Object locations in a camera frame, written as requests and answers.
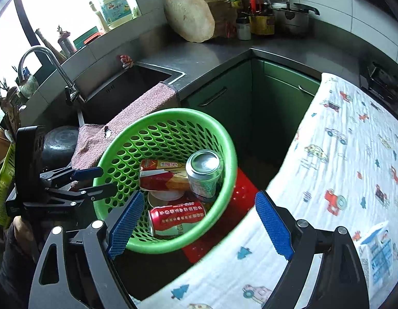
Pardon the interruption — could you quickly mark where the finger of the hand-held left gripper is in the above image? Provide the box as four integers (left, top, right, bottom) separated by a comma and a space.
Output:
39, 167, 104, 187
46, 183, 118, 207

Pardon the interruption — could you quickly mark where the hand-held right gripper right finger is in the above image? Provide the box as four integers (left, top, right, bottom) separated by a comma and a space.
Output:
254, 191, 370, 309

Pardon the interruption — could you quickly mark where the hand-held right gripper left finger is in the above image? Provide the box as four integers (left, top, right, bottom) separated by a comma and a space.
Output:
30, 191, 145, 309

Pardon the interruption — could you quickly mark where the red printed paper cup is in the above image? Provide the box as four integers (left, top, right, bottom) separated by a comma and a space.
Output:
147, 190, 183, 208

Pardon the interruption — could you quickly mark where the red cola can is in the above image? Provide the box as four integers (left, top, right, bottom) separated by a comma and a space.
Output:
148, 200, 208, 239

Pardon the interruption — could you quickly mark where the gold and red drink can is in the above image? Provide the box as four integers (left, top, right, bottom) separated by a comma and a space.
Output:
139, 159, 191, 192

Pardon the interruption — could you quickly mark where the silver drink can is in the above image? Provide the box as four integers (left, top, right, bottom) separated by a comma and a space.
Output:
185, 150, 225, 203

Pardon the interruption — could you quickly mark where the green plastic basket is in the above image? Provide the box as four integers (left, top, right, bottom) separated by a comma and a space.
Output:
93, 108, 238, 254

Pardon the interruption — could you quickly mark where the yellow-green plastic rack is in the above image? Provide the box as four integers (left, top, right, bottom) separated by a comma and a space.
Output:
0, 142, 16, 226

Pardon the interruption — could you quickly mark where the black pot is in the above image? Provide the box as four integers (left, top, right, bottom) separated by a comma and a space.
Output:
41, 125, 80, 169

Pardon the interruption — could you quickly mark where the red plastic stool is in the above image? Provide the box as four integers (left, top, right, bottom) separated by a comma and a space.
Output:
181, 167, 261, 263

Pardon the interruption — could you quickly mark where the white printed tablecloth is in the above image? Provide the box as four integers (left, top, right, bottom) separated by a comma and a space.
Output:
128, 72, 398, 309

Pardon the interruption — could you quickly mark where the patterned cup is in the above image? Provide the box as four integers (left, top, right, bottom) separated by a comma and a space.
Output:
15, 74, 40, 99

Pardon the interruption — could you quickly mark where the pink towel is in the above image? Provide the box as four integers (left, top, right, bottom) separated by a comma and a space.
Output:
72, 82, 180, 171

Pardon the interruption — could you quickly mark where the steel kitchen sink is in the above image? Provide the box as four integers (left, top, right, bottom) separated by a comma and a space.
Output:
75, 61, 187, 126

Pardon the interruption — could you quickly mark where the chrome faucet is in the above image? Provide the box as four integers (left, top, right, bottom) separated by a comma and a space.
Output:
18, 46, 87, 105

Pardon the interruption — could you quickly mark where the white drink carton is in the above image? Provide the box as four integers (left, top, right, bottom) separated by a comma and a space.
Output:
357, 220, 398, 300

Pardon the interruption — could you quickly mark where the red white scrub cloth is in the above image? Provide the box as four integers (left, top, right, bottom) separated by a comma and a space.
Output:
119, 54, 135, 70

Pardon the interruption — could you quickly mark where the green cabinet door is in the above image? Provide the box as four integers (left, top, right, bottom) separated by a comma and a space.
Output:
251, 58, 321, 155
180, 59, 253, 126

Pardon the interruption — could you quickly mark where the metal utensil holder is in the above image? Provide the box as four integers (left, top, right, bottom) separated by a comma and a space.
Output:
57, 26, 78, 55

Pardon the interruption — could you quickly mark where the small white pump bottle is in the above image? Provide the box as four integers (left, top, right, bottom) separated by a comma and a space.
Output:
89, 1, 111, 34

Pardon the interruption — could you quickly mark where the large detergent bottle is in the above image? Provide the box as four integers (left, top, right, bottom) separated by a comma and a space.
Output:
99, 0, 135, 29

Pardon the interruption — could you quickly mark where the black gas stove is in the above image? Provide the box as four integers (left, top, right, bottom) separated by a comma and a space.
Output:
360, 59, 398, 110

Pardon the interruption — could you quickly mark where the round wooden chopping block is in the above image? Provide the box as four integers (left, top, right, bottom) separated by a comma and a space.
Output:
163, 0, 238, 43

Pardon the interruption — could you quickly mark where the small white jar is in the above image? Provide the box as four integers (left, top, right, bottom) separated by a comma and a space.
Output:
236, 18, 252, 41

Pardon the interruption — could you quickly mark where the yellow tin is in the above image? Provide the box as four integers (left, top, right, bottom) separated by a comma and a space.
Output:
251, 14, 275, 36

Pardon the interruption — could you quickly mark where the steel pressure cooker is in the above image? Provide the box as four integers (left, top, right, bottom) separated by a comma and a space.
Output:
271, 0, 320, 37

